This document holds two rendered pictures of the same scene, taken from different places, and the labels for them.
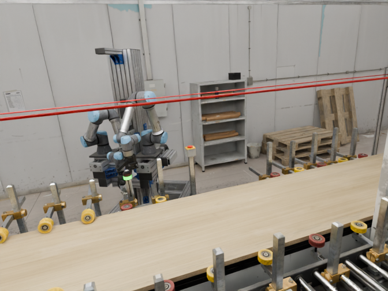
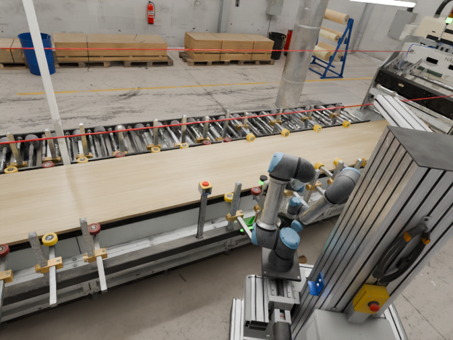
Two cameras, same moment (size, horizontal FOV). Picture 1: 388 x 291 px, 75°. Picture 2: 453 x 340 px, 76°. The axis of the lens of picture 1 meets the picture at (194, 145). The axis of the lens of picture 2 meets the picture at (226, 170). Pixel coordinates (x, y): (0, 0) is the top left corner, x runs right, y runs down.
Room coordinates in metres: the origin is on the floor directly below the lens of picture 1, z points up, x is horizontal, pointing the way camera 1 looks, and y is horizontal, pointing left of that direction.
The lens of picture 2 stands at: (3.37, -0.20, 2.43)
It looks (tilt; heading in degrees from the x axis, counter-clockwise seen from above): 36 degrees down; 166
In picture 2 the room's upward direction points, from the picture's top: 9 degrees clockwise
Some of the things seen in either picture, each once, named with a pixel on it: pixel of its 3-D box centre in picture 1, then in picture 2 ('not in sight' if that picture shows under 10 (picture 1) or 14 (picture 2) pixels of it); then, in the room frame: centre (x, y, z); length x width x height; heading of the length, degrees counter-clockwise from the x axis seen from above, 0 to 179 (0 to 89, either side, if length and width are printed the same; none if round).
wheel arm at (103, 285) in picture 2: (261, 176); (99, 261); (2.19, -0.62, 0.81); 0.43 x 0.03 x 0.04; 17
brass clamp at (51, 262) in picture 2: (289, 170); (49, 265); (2.22, -0.89, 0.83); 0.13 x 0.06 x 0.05; 107
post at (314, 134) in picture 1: (313, 156); not in sight; (2.30, -1.15, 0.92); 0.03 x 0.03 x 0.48; 17
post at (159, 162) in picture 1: (161, 186); (234, 206); (1.85, 0.28, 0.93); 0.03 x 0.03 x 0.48; 17
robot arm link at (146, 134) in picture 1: (148, 136); (286, 241); (2.41, 0.44, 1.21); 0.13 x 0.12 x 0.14; 67
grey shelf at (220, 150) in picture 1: (219, 124); not in sight; (4.56, -0.49, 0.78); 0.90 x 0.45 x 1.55; 107
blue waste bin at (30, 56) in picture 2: not in sight; (39, 53); (-3.12, -2.79, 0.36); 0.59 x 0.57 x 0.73; 17
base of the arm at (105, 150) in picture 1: (103, 148); not in sight; (2.52, 0.93, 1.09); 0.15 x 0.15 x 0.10
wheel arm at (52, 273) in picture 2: (284, 169); (52, 271); (2.26, -0.86, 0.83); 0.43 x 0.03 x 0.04; 17
